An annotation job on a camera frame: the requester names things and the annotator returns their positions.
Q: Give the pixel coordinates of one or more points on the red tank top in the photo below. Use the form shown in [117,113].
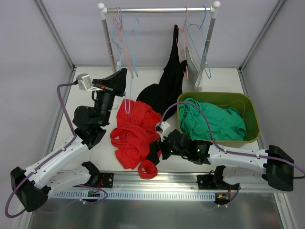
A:
[136,122]

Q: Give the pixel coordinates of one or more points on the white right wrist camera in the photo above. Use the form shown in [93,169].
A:
[163,129]

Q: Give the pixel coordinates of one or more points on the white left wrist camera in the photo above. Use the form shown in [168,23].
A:
[85,83]

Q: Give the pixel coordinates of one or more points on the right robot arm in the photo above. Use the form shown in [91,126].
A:
[272,166]

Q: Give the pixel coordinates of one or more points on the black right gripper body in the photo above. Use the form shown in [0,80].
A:
[163,145]

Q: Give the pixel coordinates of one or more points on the metal clothes rack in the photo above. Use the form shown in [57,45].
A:
[213,10]

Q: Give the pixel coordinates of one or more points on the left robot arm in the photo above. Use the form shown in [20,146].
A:
[35,184]

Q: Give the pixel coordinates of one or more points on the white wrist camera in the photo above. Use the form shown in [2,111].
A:
[85,83]
[163,129]

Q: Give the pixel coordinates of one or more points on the white tank top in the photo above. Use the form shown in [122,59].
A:
[193,81]

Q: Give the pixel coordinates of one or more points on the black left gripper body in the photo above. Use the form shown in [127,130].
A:
[110,88]

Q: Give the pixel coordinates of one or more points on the aluminium mounting rail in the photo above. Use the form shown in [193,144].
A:
[122,180]

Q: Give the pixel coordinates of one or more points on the white slotted cable duct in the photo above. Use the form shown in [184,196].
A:
[135,195]

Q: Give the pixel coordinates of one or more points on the green tank top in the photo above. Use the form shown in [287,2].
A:
[201,120]

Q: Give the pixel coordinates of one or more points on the black tank top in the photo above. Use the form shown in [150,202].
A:
[159,96]

